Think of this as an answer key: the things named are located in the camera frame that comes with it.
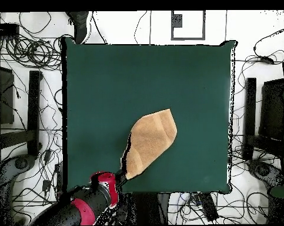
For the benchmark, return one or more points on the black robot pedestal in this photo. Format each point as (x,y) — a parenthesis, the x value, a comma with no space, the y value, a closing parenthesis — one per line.
(146,207)

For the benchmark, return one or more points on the black flat box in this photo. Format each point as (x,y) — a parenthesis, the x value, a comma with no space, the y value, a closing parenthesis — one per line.
(5,29)

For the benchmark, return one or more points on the grey swivel chair base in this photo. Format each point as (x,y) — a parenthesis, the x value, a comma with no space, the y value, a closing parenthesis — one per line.
(5,174)
(264,171)

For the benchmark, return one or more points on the black power adapter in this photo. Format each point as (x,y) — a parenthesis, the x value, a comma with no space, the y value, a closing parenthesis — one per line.
(46,186)
(266,59)

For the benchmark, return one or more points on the dark green table cloth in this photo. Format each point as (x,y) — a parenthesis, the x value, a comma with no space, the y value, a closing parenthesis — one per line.
(132,82)

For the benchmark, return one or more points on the tan terry towel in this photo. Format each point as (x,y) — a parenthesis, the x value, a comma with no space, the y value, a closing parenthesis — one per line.
(151,139)

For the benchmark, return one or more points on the black power strip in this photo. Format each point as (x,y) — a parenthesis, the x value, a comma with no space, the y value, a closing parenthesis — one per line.
(59,174)
(208,207)

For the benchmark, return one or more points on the black cabinet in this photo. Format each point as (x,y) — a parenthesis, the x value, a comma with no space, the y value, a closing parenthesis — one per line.
(4,94)

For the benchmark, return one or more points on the black metal stand foot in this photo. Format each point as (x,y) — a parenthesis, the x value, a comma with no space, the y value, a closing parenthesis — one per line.
(33,113)
(250,113)

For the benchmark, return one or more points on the black chair seat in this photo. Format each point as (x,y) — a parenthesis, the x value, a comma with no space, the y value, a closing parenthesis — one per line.
(272,110)

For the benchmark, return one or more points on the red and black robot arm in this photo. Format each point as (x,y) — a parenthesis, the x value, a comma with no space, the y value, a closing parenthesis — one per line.
(90,200)

